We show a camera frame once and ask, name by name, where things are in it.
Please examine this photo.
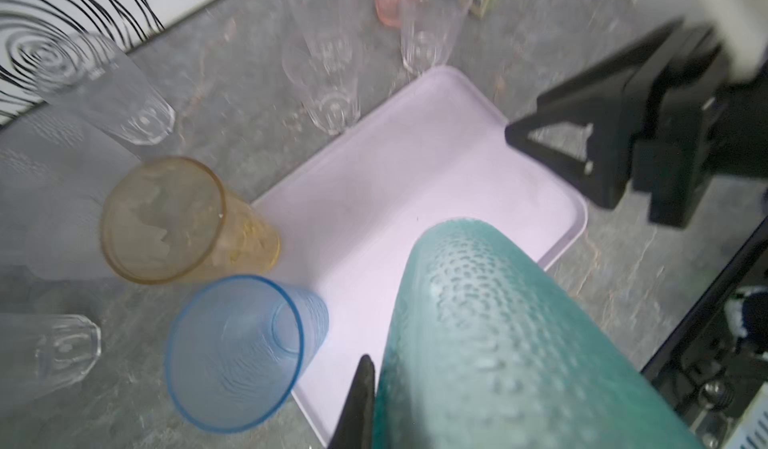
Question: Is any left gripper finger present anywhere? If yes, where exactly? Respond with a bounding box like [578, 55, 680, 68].
[327, 355, 376, 449]

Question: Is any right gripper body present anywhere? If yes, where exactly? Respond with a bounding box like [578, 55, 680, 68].
[631, 25, 767, 228]

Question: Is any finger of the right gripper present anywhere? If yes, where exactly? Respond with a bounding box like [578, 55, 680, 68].
[505, 69, 633, 209]

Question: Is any blue plastic cup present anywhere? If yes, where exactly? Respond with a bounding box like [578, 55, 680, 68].
[164, 274, 330, 434]

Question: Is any teal plastic cup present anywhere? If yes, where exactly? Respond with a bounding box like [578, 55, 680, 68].
[373, 219, 699, 448]

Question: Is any lilac plastic tray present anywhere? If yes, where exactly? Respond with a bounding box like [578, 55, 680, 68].
[254, 66, 588, 445]

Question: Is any yellow plastic cup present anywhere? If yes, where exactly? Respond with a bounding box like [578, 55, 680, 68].
[100, 156, 281, 285]

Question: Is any clear faceted glass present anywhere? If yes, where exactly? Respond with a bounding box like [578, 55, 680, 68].
[282, 31, 363, 135]

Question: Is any clear glass right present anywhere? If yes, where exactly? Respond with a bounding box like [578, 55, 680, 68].
[399, 0, 472, 75]

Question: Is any clear glass far left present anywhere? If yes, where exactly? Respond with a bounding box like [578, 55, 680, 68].
[1, 313, 102, 412]

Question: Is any frosted dotted glass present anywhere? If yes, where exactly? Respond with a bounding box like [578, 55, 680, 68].
[1, 110, 140, 281]

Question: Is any clear glass back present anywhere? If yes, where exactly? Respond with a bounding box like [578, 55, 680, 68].
[32, 33, 175, 146]

